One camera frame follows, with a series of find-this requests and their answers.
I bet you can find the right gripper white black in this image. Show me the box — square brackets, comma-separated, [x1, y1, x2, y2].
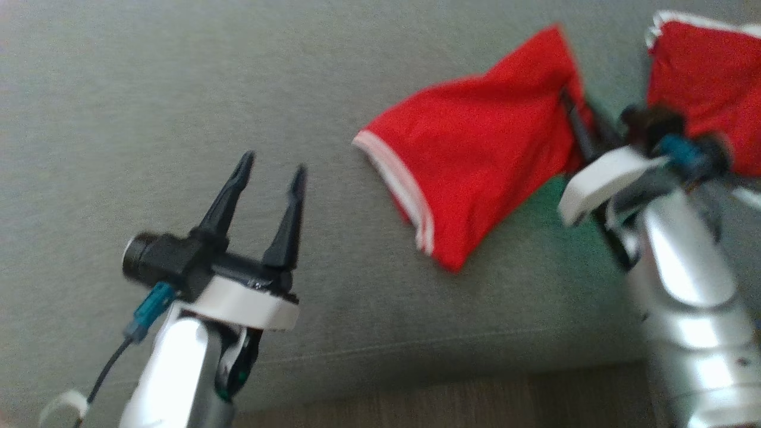
[558, 89, 669, 228]

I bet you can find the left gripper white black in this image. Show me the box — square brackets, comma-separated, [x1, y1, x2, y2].
[178, 150, 308, 332]

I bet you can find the red white basketball jersey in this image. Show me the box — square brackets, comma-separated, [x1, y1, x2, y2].
[352, 24, 595, 273]

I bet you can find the red shorts white waistband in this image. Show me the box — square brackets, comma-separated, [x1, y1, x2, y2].
[645, 11, 761, 178]

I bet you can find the blue cable connector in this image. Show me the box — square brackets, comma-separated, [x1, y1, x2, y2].
[657, 134, 708, 179]
[124, 282, 176, 344]

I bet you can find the white cable label tag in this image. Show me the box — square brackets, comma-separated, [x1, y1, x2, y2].
[731, 187, 761, 210]
[39, 389, 90, 428]

